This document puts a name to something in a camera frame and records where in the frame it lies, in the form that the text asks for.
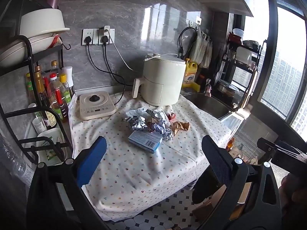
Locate white charger cable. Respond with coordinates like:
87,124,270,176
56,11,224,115
104,25,180,71

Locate wall power socket panel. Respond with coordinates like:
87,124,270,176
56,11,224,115
81,29,115,45

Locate amber oil bottle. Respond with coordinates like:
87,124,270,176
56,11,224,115
34,66,57,130

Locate yellow cap green bottle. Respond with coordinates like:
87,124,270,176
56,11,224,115
59,73,71,104

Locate blue cardboard box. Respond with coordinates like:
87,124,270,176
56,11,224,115
128,131,163,153

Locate brown cardboard box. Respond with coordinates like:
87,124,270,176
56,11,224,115
191,181,253,225

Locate white pepper grinder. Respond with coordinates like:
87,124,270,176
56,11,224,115
62,66,75,97

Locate small pink figurine bottle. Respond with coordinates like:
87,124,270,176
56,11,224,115
204,78,212,97

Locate brown paper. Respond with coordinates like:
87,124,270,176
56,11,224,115
170,121,191,136

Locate white air fryer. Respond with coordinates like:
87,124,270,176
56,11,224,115
132,53,186,106

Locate black kitchen shelf rack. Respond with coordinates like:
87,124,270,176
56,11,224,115
1,0,72,164

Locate cream induction cooker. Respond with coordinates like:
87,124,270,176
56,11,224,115
80,91,116,120

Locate floral white tablecloth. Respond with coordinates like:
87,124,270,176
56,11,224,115
69,92,232,222

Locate black power cable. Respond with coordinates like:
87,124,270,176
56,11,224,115
85,36,133,106

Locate black dish rack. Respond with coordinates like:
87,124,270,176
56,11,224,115
213,33,262,111

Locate person's right hand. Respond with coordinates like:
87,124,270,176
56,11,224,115
278,173,306,229

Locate steel kitchen sink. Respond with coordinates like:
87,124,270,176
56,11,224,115
184,93,232,119

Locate white paper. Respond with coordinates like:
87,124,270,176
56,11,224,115
146,109,170,134

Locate yellow detergent jug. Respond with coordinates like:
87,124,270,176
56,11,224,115
182,58,200,92

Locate clear water bottle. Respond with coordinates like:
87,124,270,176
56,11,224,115
1,135,34,187

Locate hanging plastic bags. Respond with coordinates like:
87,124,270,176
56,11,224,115
190,27,213,69

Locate white laundry detergent bottle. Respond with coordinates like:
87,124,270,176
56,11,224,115
229,143,243,159

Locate white plastic tray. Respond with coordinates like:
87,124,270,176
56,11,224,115
35,127,69,166

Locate white mixing bowl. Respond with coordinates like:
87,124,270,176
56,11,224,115
19,8,70,38

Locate red cap sauce bottle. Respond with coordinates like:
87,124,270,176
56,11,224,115
47,72,68,122

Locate red white small carton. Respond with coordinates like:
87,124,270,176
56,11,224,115
167,112,176,121

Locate silver foil wrapper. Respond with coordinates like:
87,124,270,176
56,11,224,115
123,108,173,141

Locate coiled black cable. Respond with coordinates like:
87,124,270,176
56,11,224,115
177,26,198,59

